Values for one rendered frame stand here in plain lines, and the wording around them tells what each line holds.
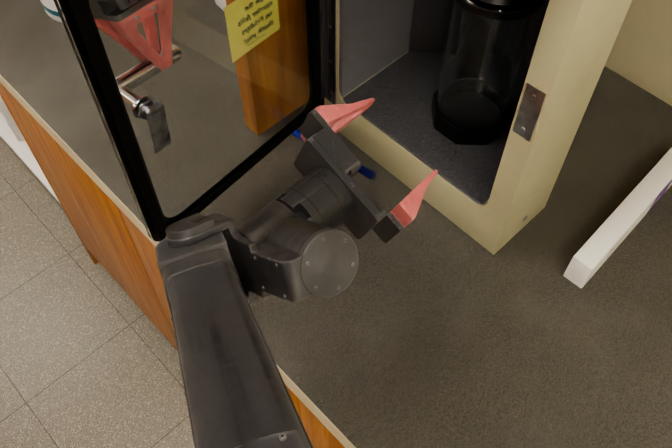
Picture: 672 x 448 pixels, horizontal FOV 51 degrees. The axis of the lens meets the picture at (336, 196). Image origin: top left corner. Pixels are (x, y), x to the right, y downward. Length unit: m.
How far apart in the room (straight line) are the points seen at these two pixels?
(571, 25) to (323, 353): 0.46
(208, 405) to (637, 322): 0.65
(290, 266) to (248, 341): 0.12
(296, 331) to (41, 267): 1.37
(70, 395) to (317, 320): 1.16
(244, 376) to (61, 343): 1.63
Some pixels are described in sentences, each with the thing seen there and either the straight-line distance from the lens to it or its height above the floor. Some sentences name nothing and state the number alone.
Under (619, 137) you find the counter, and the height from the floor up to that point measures 0.94.
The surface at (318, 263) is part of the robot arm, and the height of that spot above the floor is 1.24.
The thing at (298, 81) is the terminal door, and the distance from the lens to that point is 0.92.
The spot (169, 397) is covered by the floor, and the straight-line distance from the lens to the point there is 1.88.
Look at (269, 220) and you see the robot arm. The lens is 0.63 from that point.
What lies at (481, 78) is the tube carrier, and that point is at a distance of 0.85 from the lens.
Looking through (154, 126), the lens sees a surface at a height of 1.19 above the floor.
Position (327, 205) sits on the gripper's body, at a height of 1.20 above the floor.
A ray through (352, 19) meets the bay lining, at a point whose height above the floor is 1.14.
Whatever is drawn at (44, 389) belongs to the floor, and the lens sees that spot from 1.98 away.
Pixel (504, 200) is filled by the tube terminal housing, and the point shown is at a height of 1.05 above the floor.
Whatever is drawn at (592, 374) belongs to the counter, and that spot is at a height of 0.94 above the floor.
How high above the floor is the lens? 1.73
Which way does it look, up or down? 54 degrees down
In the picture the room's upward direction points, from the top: straight up
